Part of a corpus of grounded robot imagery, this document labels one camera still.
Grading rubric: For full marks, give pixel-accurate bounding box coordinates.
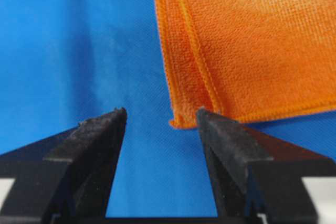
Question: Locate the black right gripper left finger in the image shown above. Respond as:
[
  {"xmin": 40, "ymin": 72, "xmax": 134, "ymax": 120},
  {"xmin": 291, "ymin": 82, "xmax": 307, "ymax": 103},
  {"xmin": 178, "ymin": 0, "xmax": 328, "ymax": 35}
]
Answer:
[{"xmin": 0, "ymin": 106, "xmax": 128, "ymax": 224}]

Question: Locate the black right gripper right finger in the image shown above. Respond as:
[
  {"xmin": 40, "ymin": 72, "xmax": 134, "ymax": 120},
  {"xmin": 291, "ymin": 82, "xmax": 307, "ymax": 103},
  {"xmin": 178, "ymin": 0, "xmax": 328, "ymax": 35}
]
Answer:
[{"xmin": 196, "ymin": 106, "xmax": 336, "ymax": 224}]

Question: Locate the orange towel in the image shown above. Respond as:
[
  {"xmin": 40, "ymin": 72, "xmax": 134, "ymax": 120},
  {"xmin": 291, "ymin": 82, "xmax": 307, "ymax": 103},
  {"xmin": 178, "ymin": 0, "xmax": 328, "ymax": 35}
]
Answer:
[{"xmin": 154, "ymin": 0, "xmax": 335, "ymax": 129}]

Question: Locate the blue table cloth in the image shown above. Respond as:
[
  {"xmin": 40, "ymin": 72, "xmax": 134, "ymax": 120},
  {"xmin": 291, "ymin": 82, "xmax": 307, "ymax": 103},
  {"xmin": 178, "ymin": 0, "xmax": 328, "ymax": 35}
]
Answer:
[{"xmin": 1, "ymin": 0, "xmax": 335, "ymax": 223}]

